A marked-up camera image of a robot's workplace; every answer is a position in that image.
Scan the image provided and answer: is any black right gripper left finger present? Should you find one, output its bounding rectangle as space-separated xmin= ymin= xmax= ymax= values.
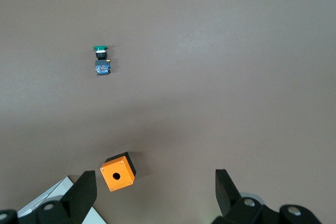
xmin=0 ymin=170 xmax=98 ymax=224

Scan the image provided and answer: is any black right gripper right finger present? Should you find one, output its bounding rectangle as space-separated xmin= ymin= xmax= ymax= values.
xmin=211 ymin=169 xmax=322 ymax=224

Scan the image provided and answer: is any orange black button box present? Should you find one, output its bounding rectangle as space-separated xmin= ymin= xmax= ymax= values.
xmin=99 ymin=151 xmax=137 ymax=193

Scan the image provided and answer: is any white drawer cabinet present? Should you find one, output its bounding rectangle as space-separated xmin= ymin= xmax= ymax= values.
xmin=16 ymin=175 xmax=107 ymax=224

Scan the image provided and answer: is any green push button switch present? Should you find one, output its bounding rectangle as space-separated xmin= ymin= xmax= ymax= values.
xmin=92 ymin=44 xmax=112 ymax=76

